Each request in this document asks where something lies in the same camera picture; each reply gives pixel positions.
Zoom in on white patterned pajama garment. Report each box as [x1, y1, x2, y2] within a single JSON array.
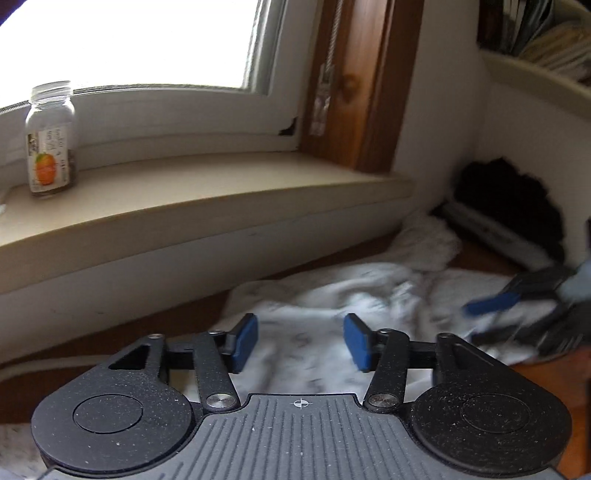
[[215, 214, 554, 399]]

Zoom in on grey folded clothes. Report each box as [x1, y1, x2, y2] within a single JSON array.
[[433, 200, 563, 271]]

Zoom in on black clothes pile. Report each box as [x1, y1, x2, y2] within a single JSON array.
[[452, 157, 565, 265]]

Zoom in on books on shelf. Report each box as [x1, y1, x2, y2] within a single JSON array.
[[477, 0, 590, 86]]

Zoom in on glass jar orange label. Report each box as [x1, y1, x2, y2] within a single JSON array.
[[25, 81, 77, 197]]

